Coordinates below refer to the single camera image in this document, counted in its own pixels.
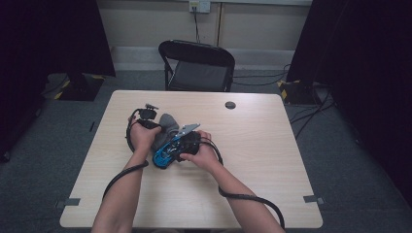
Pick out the black curtain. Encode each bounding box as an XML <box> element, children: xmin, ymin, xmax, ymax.
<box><xmin>286</xmin><ymin>0</ymin><xmax>412</xmax><ymax>208</ymax></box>
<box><xmin>0</xmin><ymin>0</ymin><xmax>117</xmax><ymax>163</ymax></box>

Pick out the black floor cable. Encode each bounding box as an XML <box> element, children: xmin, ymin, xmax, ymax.
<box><xmin>232</xmin><ymin>63</ymin><xmax>292</xmax><ymax>87</ymax></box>

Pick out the vertical wall pipe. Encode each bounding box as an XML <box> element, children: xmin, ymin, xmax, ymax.
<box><xmin>215</xmin><ymin>2</ymin><xmax>225</xmax><ymax>47</ymax></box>

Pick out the white wall socket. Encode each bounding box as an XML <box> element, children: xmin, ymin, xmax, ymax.
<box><xmin>189</xmin><ymin>0</ymin><xmax>212</xmax><ymax>14</ymax></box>

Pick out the blue and black toy car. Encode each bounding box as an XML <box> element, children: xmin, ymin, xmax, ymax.
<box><xmin>152</xmin><ymin>134</ymin><xmax>184</xmax><ymax>170</ymax></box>

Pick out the person's right hand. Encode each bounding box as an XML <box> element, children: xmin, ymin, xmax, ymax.
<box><xmin>179</xmin><ymin>129</ymin><xmax>223</xmax><ymax>175</ymax></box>

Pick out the grey knitted cloth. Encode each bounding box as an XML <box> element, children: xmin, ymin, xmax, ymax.
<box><xmin>151</xmin><ymin>113</ymin><xmax>181</xmax><ymax>152</ymax></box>

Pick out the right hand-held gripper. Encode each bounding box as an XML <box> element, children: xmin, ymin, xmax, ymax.
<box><xmin>174</xmin><ymin>122</ymin><xmax>202</xmax><ymax>163</ymax></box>

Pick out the black stand base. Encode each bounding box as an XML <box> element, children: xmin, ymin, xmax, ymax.
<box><xmin>276</xmin><ymin>80</ymin><xmax>322</xmax><ymax>105</ymax></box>
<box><xmin>52</xmin><ymin>72</ymin><xmax>106</xmax><ymax>102</ymax></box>

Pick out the black folding chair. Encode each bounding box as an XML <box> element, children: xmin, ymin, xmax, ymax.
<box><xmin>157</xmin><ymin>39</ymin><xmax>236</xmax><ymax>92</ymax></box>

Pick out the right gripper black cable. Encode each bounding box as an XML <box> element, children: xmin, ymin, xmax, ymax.
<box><xmin>200</xmin><ymin>137</ymin><xmax>287</xmax><ymax>231</ymax></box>

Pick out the grey tape strip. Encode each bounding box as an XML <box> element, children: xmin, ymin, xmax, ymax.
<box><xmin>303</xmin><ymin>194</ymin><xmax>326</xmax><ymax>206</ymax></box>
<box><xmin>54</xmin><ymin>197</ymin><xmax>82</xmax><ymax>209</ymax></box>

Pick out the black socket cable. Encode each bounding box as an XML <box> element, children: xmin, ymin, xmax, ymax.
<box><xmin>192</xmin><ymin>8</ymin><xmax>201</xmax><ymax>44</ymax></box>

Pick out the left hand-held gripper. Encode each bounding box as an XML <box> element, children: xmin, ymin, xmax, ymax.
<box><xmin>136</xmin><ymin>102</ymin><xmax>162</xmax><ymax>130</ymax></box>

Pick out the person's left hand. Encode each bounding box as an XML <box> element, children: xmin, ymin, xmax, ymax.
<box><xmin>128</xmin><ymin>116</ymin><xmax>163</xmax><ymax>157</ymax></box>

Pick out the bundle of black floor cables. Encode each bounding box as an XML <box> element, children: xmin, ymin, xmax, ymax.
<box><xmin>290</xmin><ymin>86</ymin><xmax>336</xmax><ymax>140</ymax></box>

